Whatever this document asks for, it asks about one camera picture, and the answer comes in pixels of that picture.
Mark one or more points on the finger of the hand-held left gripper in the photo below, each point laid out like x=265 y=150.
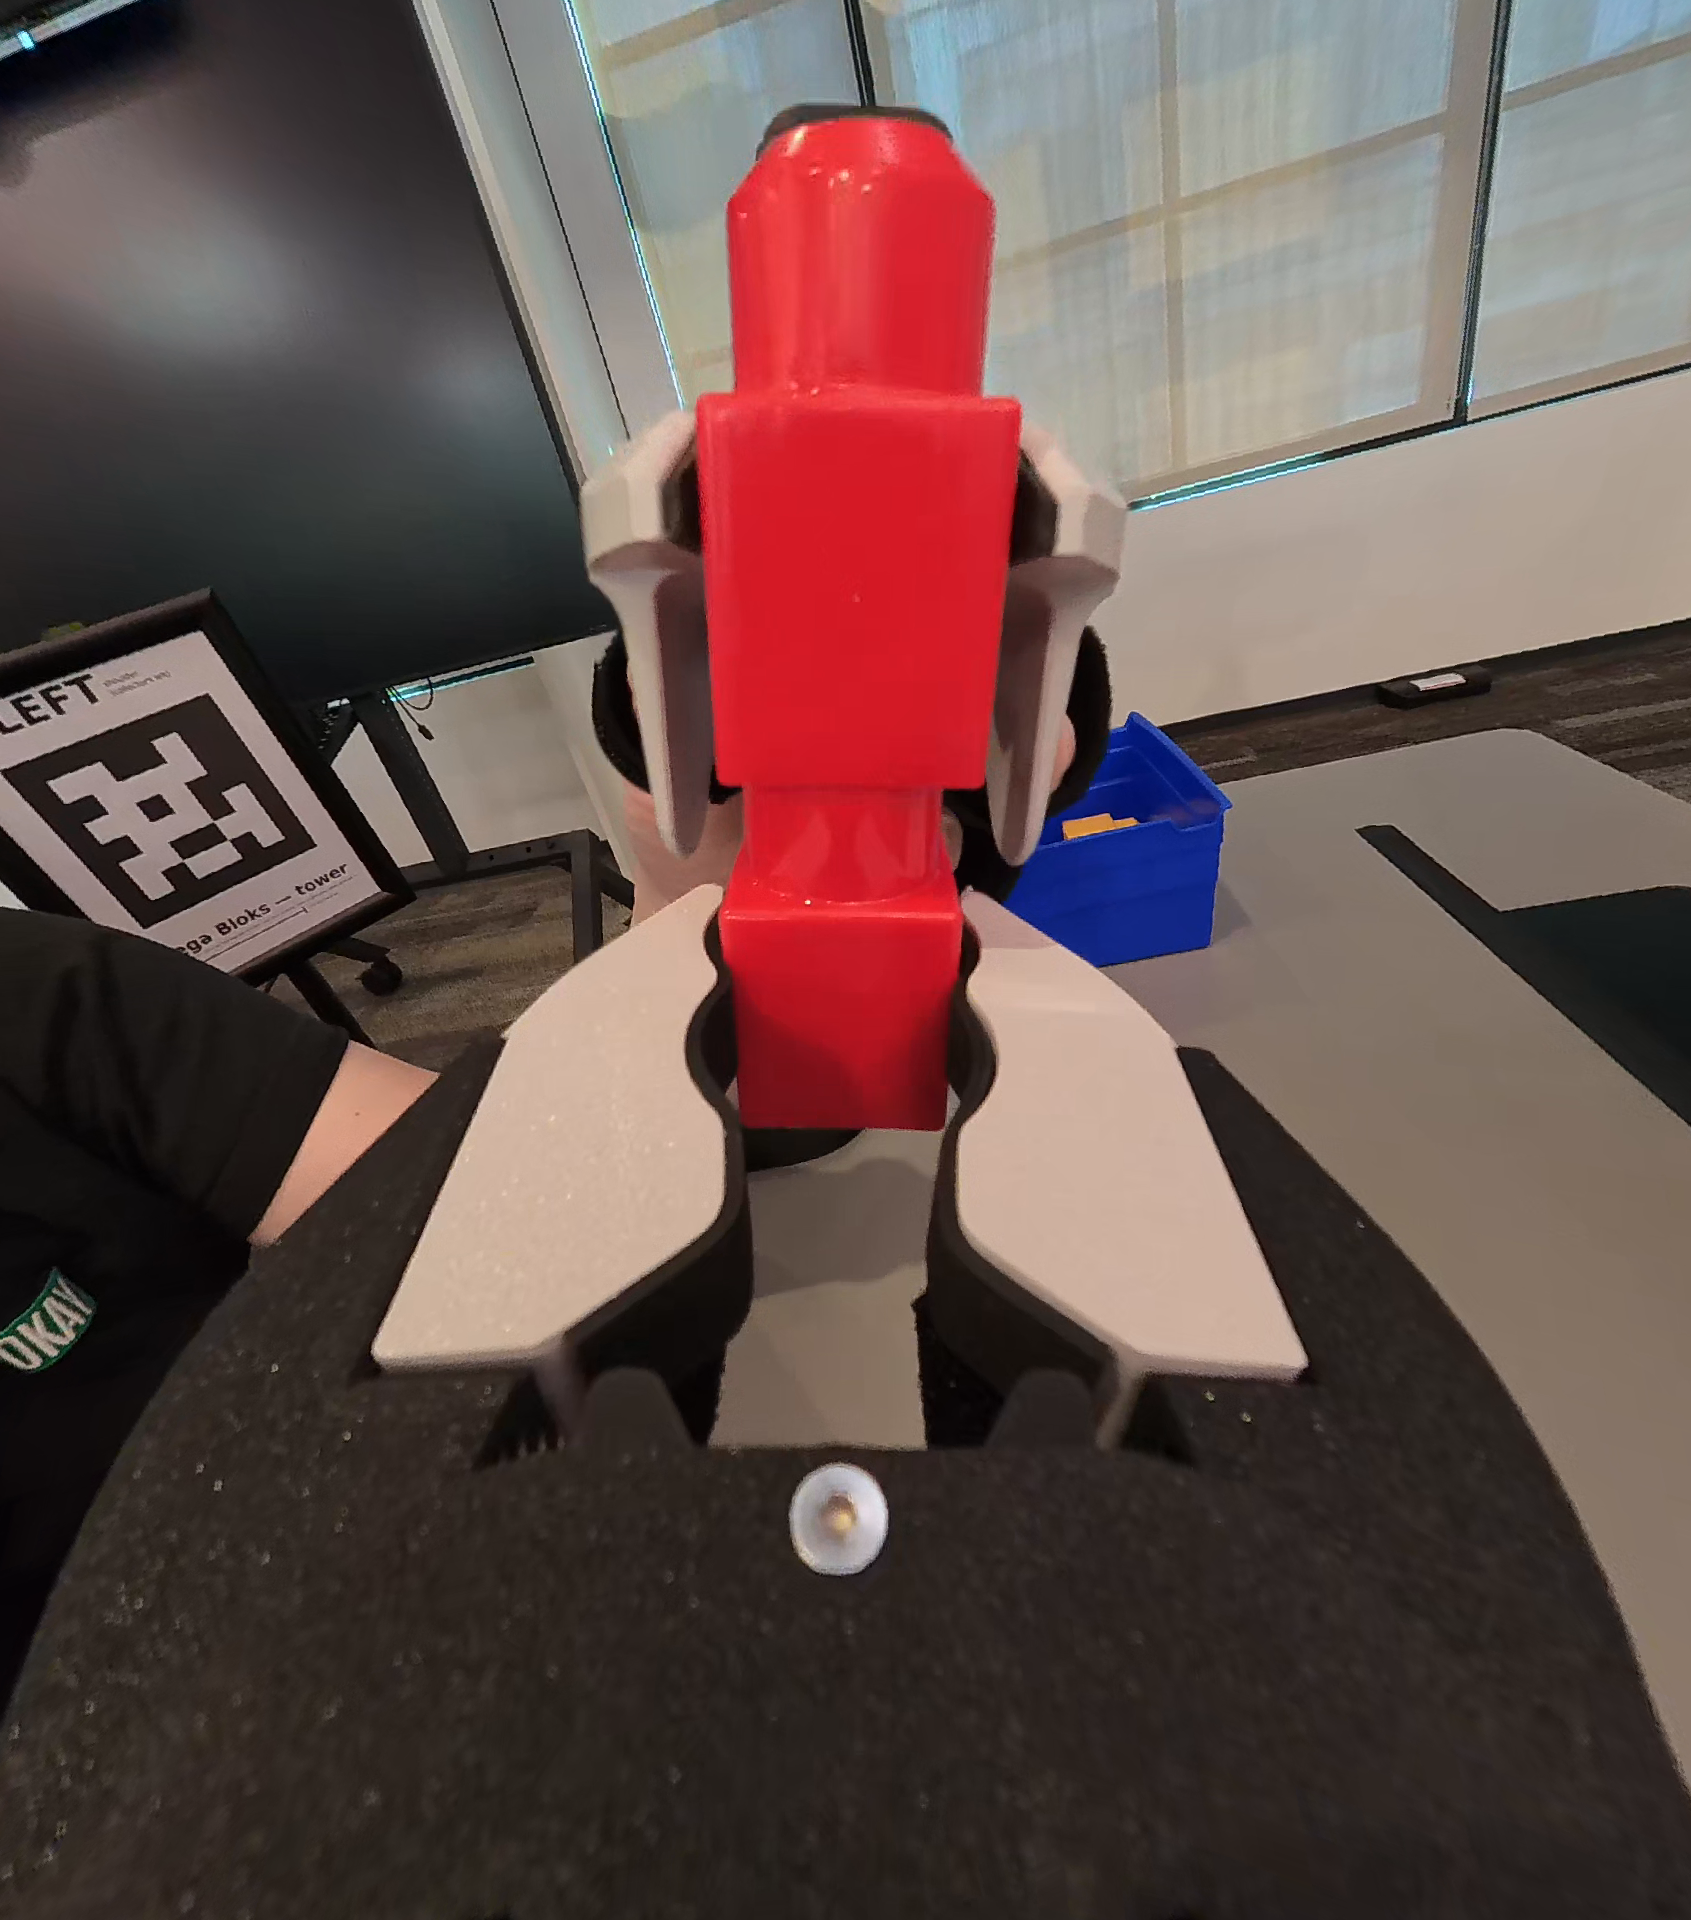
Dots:
x=1094 y=541
x=628 y=526

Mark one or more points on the red toy block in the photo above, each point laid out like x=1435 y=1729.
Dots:
x=854 y=600
x=839 y=1021

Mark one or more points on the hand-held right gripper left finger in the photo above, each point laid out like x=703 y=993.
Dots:
x=576 y=1170

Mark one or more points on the green white tag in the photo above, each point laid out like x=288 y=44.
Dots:
x=36 y=1323

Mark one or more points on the orange toy block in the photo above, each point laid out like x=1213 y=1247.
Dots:
x=1102 y=826

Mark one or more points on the framed marker sign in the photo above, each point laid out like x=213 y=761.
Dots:
x=155 y=811

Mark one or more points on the black floor device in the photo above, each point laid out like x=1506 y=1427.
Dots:
x=1431 y=688

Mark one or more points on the person's left hand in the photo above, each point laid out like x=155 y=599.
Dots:
x=658 y=878

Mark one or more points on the window with blinds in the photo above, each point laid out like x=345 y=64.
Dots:
x=1310 y=196

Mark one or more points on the blue plastic bin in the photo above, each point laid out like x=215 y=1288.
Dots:
x=1131 y=900

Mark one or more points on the black rubber mat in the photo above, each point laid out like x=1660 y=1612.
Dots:
x=1656 y=975

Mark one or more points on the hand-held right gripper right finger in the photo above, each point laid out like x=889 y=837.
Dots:
x=1109 y=1170

